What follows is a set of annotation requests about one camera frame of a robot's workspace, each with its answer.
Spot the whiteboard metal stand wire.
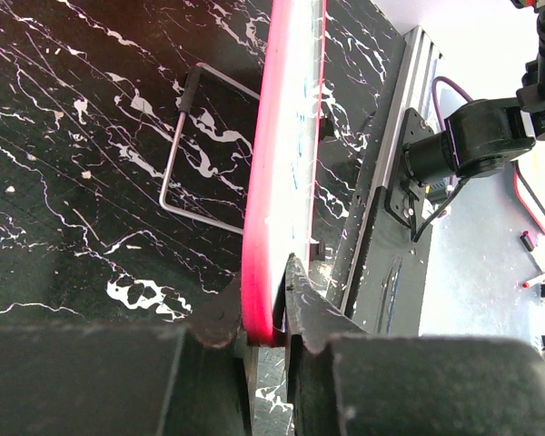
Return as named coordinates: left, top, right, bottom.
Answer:
left=158, top=62, right=263, bottom=235

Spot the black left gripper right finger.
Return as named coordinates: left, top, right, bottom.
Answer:
left=284, top=256, right=545, bottom=435

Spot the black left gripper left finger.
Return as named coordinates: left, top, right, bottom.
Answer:
left=0, top=279, right=254, bottom=435

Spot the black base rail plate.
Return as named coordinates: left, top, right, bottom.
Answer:
left=327, top=26, right=441, bottom=336

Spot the pink framed whiteboard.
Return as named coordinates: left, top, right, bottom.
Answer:
left=241, top=1, right=327, bottom=346

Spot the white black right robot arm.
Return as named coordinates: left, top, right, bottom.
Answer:
left=401, top=1, right=545, bottom=185

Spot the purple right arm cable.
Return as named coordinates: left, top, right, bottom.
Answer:
left=431, top=75, right=476, bottom=124

